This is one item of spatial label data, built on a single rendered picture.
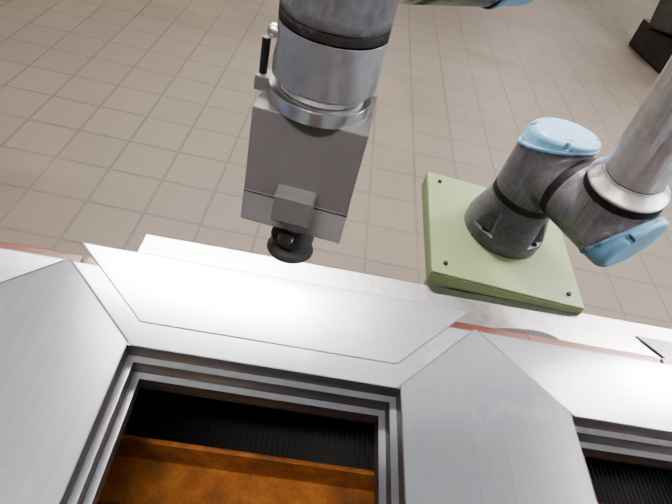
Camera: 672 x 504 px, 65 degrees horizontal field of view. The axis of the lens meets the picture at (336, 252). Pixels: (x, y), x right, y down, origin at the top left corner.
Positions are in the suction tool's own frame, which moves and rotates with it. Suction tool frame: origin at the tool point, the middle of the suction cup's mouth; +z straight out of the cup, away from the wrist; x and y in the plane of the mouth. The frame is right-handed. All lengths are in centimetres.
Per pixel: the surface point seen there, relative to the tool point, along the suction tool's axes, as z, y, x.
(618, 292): 96, 119, 123
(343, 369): 9.8, 8.0, -4.9
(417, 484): 9.7, 16.0, -14.5
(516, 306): 28, 37, 29
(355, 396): 11.4, 9.8, -6.4
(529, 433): 9.7, 26.9, -6.8
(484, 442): 9.7, 22.2, -8.9
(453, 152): 96, 52, 195
